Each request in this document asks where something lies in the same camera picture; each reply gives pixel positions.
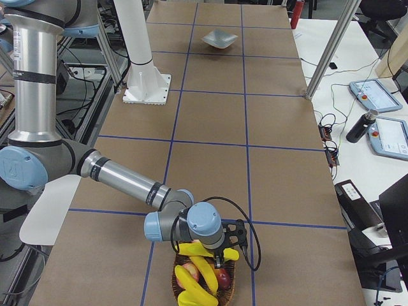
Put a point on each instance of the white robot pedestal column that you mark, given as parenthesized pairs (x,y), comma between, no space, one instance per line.
(145,83)

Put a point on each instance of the aluminium frame post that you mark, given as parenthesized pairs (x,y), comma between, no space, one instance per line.
(331,46)

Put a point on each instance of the blue teach pendant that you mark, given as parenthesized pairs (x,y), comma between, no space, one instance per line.
(388,137)
(373,95)

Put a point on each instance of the yellow plastic banana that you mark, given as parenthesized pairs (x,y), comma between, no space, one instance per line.
(207,272)

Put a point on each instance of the white chair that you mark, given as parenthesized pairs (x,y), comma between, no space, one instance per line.
(43,223)

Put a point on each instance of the blue teach pendant near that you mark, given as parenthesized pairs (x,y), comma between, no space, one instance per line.
(388,137)

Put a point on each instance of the black water bottle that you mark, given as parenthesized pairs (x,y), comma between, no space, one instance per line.
(362,126)

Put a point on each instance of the red fire extinguisher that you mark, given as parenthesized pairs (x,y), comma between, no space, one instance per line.
(297,11)

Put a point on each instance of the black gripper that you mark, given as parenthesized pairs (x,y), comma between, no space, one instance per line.
(218,259)

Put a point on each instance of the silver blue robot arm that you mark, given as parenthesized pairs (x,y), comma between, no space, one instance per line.
(36,154)

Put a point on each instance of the black monitor stand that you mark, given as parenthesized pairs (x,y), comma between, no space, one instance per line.
(393,205)

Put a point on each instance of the black printer box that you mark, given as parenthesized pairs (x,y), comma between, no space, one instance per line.
(365,226)

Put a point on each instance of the red apple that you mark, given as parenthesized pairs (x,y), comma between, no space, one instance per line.
(223,278)

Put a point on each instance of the grey square plate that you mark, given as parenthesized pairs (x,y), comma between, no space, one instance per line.
(219,39)

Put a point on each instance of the blue teach pendant far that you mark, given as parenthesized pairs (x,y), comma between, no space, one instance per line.
(373,95)

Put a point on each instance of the brown wicker basket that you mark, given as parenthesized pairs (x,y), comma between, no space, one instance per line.
(185,298)

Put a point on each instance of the pink apple at basket left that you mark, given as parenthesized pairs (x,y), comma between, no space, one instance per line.
(194,272)

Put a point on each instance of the small black box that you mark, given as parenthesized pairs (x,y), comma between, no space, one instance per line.
(332,65)

